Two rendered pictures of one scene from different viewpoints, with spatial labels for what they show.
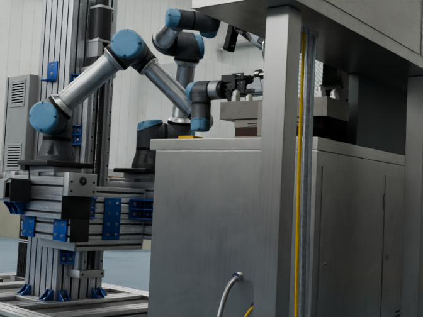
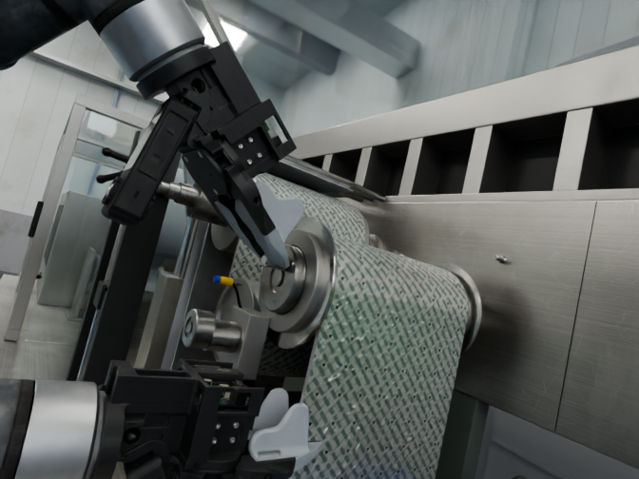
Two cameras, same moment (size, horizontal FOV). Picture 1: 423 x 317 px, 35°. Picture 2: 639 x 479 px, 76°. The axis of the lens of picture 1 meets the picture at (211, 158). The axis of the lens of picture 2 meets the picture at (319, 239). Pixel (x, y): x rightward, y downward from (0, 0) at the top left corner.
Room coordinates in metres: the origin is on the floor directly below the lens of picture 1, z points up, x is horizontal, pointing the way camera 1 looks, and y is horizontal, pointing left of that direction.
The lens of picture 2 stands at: (2.30, 0.22, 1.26)
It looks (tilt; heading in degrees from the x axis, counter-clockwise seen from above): 5 degrees up; 289
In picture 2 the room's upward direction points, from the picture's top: 13 degrees clockwise
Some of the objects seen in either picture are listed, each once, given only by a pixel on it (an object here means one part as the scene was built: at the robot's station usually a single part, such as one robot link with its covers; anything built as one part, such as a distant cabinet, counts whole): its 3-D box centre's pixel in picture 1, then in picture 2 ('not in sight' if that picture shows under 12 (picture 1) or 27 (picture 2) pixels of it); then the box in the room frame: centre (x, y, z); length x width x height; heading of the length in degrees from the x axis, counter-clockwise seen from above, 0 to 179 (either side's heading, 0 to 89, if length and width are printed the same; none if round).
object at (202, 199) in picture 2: not in sight; (212, 202); (2.68, -0.33, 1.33); 0.06 x 0.06 x 0.06; 54
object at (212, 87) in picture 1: (218, 90); (59, 435); (2.54, -0.01, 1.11); 0.08 x 0.05 x 0.08; 144
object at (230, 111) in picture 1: (282, 111); not in sight; (2.23, -0.23, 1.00); 0.40 x 0.16 x 0.06; 54
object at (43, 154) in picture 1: (56, 150); not in sight; (2.76, 0.63, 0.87); 0.15 x 0.15 x 0.10
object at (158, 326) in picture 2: not in sight; (182, 272); (2.99, -0.72, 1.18); 0.14 x 0.14 x 0.57
